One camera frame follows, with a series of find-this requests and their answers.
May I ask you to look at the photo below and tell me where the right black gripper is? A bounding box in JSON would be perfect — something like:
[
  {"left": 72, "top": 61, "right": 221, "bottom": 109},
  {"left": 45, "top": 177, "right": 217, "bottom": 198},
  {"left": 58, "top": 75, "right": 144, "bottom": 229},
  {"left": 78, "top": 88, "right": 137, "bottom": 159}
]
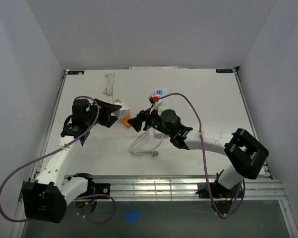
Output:
[{"left": 127, "top": 105, "right": 173, "bottom": 138}]

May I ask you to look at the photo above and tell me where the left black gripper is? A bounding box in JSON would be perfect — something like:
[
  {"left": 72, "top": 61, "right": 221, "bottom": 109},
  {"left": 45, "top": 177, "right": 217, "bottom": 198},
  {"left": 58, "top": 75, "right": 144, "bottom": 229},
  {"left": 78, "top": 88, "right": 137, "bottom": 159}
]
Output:
[{"left": 85, "top": 98, "right": 122, "bottom": 128}]

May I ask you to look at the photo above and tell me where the orange power strip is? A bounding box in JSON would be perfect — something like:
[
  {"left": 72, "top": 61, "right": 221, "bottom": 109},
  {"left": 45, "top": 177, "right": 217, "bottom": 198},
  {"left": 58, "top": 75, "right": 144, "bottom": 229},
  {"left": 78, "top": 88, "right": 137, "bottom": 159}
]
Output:
[{"left": 121, "top": 115, "right": 132, "bottom": 128}]

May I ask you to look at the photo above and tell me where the white cube socket adapter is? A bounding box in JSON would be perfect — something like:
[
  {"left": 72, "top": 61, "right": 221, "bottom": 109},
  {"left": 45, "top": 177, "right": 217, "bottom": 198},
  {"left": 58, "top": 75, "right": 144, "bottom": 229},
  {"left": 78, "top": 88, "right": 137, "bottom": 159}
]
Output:
[{"left": 114, "top": 101, "right": 130, "bottom": 119}]

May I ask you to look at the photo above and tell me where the white strip cable with plug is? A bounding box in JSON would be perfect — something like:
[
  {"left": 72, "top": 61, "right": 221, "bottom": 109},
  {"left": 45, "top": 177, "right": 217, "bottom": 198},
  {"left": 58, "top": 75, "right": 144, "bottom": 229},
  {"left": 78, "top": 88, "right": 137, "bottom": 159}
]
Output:
[{"left": 128, "top": 131, "right": 164, "bottom": 158}]

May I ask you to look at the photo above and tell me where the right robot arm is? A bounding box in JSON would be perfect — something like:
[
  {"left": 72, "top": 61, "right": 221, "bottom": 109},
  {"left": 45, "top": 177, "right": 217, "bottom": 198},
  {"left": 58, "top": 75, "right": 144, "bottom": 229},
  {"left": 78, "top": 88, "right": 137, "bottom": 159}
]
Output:
[{"left": 128, "top": 109, "right": 269, "bottom": 197}]

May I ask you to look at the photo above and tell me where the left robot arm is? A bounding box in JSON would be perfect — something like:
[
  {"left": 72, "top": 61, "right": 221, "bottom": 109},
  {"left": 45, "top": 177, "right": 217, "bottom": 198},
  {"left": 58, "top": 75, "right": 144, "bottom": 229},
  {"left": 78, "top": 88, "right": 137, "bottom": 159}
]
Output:
[{"left": 22, "top": 97, "right": 125, "bottom": 223}]

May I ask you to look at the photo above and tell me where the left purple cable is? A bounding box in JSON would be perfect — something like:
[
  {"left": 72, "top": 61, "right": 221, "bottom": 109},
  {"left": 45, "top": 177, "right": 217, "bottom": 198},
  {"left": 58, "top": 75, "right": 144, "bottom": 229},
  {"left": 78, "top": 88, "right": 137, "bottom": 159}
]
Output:
[{"left": 0, "top": 96, "right": 116, "bottom": 225}]

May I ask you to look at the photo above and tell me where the purple cable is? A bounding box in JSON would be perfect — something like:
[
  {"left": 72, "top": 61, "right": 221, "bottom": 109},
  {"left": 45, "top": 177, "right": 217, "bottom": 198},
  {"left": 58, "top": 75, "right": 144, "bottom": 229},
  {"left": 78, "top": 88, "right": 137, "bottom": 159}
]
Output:
[
  {"left": 0, "top": 96, "right": 116, "bottom": 225},
  {"left": 158, "top": 92, "right": 246, "bottom": 219}
]

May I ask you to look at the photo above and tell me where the orange strip white cable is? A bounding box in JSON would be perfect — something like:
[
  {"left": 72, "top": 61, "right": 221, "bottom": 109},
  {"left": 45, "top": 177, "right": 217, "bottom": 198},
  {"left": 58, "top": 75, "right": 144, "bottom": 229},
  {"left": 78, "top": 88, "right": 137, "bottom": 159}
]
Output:
[{"left": 103, "top": 72, "right": 117, "bottom": 104}]

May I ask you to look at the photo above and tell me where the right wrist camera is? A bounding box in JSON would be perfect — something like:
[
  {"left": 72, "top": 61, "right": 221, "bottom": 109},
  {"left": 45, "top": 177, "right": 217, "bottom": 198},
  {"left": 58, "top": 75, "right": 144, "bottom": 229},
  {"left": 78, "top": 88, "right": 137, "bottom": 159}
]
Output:
[{"left": 148, "top": 95, "right": 163, "bottom": 113}]

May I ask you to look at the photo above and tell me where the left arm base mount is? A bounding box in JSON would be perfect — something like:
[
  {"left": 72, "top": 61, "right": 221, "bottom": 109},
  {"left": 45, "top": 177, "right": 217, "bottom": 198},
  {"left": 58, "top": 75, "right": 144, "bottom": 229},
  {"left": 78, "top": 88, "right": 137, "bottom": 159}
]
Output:
[{"left": 72, "top": 173, "right": 111, "bottom": 197}]

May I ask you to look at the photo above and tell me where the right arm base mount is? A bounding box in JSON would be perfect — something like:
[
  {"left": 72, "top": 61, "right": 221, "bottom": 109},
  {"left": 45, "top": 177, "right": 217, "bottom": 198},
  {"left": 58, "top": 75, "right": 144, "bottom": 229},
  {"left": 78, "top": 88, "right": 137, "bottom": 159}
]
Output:
[{"left": 195, "top": 181, "right": 245, "bottom": 199}]

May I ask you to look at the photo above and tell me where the aluminium rail frame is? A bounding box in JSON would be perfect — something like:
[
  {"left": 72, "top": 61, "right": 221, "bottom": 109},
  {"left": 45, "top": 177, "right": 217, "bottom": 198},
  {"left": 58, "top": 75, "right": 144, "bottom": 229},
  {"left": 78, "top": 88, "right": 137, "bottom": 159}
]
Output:
[{"left": 9, "top": 66, "right": 298, "bottom": 238}]

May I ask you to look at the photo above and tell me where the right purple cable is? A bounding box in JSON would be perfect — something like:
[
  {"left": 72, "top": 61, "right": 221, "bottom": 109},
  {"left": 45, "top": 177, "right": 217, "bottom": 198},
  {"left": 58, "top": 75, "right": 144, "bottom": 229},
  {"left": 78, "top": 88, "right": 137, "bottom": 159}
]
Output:
[{"left": 158, "top": 92, "right": 246, "bottom": 219}]

